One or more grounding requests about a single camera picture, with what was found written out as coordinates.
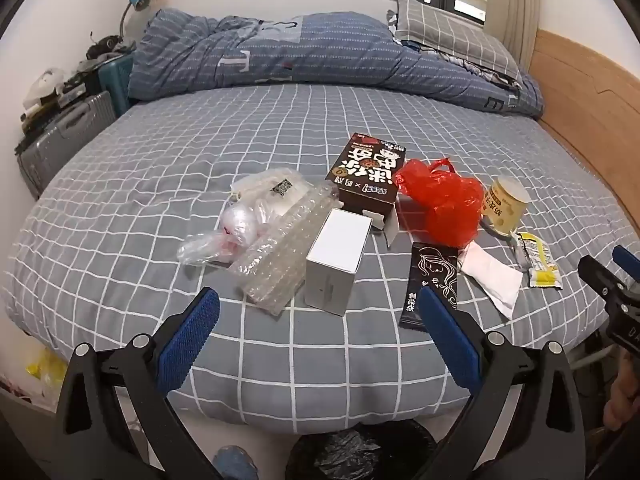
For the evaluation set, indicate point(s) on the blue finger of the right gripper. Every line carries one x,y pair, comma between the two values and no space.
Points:
601,280
627,261

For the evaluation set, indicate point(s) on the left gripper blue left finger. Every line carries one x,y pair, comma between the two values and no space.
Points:
180,339

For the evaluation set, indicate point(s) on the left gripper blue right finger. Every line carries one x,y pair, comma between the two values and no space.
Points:
460,354

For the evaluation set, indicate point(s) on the yellow snack wrapper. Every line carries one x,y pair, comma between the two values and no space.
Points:
543,271

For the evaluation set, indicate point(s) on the white tissue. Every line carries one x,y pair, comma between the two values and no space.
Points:
500,282

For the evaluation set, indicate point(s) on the black wet wipe packet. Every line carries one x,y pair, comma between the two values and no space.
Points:
435,267

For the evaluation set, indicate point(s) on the yellow instant noodle cup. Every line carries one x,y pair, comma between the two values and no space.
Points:
504,204

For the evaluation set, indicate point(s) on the clear bubble wrap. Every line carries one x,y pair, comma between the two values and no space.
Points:
271,270

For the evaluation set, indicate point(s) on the white small carton box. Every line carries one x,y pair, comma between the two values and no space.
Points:
334,259

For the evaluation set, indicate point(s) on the clear plastic bag red print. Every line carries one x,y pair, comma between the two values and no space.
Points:
240,226

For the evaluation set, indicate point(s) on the brown cookie box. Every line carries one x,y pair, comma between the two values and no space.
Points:
364,175

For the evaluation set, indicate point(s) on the black trash bin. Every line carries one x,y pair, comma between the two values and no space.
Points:
391,450

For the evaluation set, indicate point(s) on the person right hand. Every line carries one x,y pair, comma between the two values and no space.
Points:
624,395

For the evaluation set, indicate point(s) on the blue slipper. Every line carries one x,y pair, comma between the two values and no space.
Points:
233,463

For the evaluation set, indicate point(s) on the yellow plastic bag on floor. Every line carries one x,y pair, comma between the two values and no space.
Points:
50,369

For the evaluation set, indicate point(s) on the wooden headboard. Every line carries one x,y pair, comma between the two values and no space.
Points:
591,106

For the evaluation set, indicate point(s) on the grey checked bed sheet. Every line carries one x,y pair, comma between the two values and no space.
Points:
96,259

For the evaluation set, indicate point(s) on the grey suitcase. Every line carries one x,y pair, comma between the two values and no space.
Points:
42,157

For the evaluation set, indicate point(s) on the teal suitcase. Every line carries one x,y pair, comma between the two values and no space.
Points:
114,78

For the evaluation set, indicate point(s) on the beige curtain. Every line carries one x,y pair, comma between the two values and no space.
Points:
514,23

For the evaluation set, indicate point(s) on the grey checked pillow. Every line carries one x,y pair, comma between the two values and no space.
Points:
431,30

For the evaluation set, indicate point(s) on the blue striped duvet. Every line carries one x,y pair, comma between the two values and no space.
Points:
181,53

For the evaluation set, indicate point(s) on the white helmet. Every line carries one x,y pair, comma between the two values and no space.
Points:
47,83

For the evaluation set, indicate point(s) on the blue desk lamp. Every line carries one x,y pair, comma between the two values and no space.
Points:
132,5

